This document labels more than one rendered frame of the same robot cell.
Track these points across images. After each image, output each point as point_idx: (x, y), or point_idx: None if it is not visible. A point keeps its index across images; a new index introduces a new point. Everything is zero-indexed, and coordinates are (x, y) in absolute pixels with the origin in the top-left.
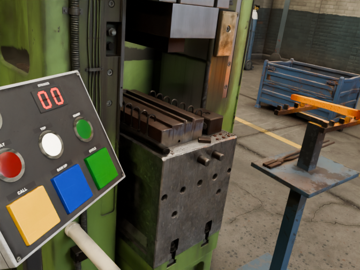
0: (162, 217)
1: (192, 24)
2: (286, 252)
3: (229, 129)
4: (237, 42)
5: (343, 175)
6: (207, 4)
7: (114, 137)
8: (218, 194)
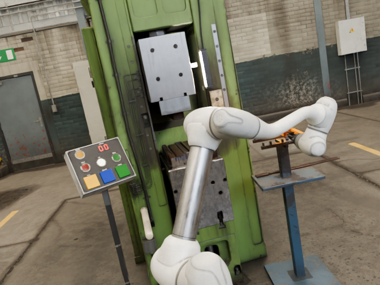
0: (177, 202)
1: (173, 107)
2: (294, 241)
3: (247, 157)
4: (231, 103)
5: (306, 178)
6: (180, 96)
7: (158, 164)
8: (221, 194)
